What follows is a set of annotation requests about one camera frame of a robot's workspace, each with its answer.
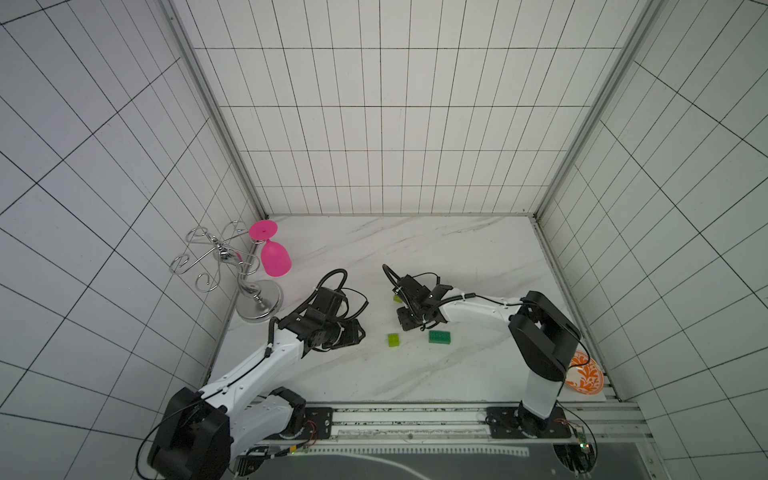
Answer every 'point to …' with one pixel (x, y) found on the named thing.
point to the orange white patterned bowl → (586, 379)
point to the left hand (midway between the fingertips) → (354, 341)
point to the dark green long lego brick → (439, 337)
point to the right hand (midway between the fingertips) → (405, 311)
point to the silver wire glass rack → (260, 300)
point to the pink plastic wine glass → (275, 259)
